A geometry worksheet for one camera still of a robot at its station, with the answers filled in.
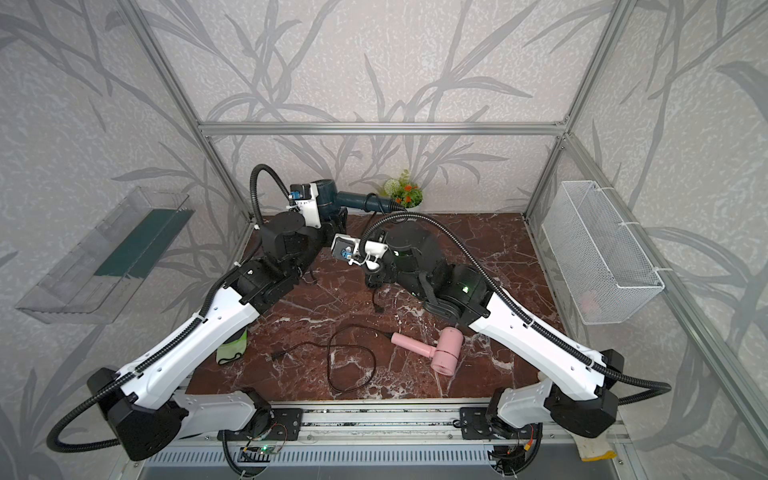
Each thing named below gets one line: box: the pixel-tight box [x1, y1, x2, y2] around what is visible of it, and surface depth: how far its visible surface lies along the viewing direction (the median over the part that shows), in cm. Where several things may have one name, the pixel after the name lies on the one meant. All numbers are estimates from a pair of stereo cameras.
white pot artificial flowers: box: [384, 169, 424, 210], surface depth 114 cm
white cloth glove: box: [565, 426, 618, 462], surface depth 70 cm
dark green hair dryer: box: [317, 179, 407, 214], surface depth 64 cm
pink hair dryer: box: [391, 327, 464, 377], surface depth 84 cm
